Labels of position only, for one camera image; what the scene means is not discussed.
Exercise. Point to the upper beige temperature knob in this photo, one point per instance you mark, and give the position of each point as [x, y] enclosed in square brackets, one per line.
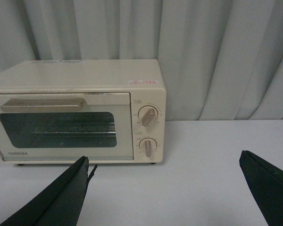
[147, 115]

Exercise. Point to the cream toaster oven body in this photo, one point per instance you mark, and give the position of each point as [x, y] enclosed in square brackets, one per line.
[141, 78]

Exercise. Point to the oven door with glass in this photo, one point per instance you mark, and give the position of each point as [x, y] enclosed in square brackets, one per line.
[19, 145]

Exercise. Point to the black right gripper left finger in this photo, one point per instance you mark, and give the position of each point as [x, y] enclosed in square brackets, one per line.
[60, 203]

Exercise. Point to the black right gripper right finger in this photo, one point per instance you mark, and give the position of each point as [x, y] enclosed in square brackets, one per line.
[265, 182]

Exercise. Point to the lower beige timer knob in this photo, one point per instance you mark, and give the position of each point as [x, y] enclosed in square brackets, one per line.
[148, 146]

